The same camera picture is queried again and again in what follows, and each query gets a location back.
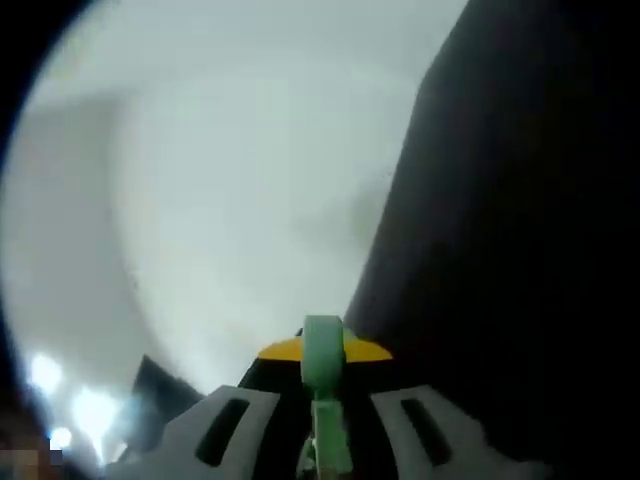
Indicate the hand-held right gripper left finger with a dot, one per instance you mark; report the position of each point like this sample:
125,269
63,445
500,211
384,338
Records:
175,450

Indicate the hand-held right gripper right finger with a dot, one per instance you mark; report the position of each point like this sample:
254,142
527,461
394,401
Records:
475,450

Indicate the black tabletop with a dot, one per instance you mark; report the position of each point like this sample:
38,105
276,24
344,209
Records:
500,250

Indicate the dark panel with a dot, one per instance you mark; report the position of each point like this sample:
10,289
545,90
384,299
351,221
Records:
160,395

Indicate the ceiling light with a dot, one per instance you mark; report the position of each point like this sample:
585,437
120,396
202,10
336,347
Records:
61,438
95,411
46,372

